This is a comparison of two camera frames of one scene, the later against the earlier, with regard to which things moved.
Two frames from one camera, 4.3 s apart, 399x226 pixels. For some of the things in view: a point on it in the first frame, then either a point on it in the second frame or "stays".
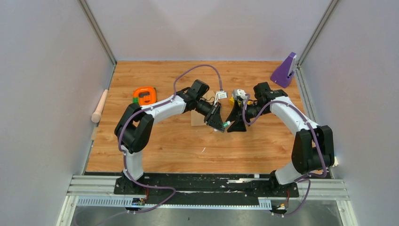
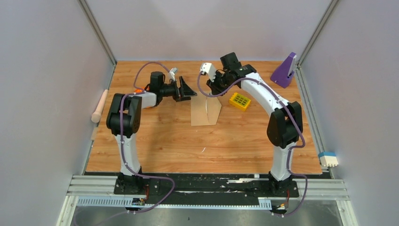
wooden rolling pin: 96,116 stays
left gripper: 213,119 → 183,93
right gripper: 236,115 → 215,89
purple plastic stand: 280,76 stays
